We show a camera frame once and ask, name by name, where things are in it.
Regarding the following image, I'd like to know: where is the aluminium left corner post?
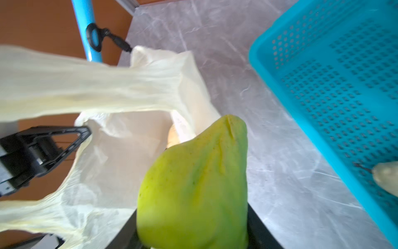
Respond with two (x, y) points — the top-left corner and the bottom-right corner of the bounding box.
(116, 0), (140, 16)

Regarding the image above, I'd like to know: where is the teal perforated plastic basket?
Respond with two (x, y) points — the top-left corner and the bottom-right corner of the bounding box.
(249, 1), (398, 247)

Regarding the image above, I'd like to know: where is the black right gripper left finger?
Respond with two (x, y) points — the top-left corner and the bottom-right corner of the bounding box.
(106, 211), (138, 249)

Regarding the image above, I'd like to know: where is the yellow printed plastic bag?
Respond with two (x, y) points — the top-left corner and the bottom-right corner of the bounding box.
(1, 46), (220, 249)

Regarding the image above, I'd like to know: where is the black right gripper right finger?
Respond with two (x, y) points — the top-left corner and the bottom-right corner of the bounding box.
(247, 205), (283, 249)

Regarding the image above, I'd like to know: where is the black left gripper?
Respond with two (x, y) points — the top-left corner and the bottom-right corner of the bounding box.
(0, 125), (92, 197)

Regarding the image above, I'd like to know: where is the pale pear in basket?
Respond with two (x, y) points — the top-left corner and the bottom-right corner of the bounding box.
(354, 161), (398, 197)

